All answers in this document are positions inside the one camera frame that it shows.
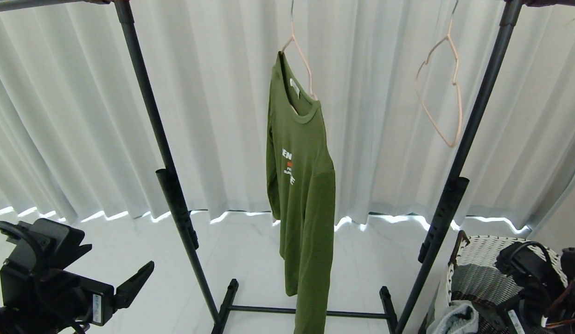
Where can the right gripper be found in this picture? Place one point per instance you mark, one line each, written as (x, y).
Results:
(524, 320)

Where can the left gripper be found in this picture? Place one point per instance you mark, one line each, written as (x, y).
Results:
(51, 301)

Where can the pale grey shorts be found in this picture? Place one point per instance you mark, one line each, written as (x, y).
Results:
(454, 317)

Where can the green printed shirt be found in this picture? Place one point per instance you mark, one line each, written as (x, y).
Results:
(301, 195)

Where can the pink clothes hanger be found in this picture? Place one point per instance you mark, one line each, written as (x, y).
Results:
(450, 28)
(293, 32)

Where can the white laundry basket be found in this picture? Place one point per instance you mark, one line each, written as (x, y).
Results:
(477, 260)

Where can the black clothes rack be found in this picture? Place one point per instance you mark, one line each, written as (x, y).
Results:
(171, 185)

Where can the white curtain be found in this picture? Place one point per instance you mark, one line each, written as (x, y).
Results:
(385, 116)

